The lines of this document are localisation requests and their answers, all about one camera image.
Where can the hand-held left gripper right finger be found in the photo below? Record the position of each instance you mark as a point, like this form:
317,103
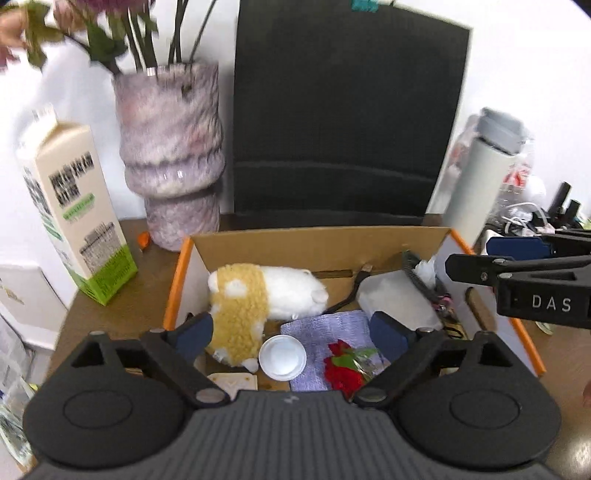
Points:
387,333

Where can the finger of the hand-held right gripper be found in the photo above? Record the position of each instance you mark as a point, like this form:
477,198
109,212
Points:
517,247
471,270

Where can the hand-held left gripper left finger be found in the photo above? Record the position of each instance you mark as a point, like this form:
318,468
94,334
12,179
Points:
194,330

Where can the red rose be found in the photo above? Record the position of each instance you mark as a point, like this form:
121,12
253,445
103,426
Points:
341,376

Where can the yellow white plush hamster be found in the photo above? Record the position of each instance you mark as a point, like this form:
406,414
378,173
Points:
249,295

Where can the purple cloth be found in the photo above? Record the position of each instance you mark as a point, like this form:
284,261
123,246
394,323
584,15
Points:
318,332

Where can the white plastic cup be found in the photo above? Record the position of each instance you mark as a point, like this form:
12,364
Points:
282,357

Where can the orange-edged cardboard box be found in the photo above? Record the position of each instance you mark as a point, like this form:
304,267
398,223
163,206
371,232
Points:
295,249

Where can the white plastic bag item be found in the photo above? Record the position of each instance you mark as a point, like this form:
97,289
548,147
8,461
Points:
397,295

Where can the white crumpled tissue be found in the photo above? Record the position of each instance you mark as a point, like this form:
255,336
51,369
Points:
425,271

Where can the clear bottle red label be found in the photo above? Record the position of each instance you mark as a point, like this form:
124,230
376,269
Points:
519,184

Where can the black bottles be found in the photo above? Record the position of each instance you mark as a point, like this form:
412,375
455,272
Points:
565,203

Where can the white thermos grey lid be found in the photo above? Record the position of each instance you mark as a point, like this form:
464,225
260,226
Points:
480,184

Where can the small orange clip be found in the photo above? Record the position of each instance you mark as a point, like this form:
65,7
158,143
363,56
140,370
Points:
144,239

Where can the beige green milk carton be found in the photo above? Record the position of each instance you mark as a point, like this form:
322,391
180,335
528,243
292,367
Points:
78,207

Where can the white box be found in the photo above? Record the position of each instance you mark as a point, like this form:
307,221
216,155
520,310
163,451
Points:
27,300

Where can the pink marbled vase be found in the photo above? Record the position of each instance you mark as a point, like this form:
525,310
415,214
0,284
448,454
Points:
171,147

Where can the black chair backrest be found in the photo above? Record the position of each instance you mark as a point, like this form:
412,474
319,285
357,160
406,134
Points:
341,115

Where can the pink flower bouquet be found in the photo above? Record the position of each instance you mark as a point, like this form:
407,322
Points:
92,27

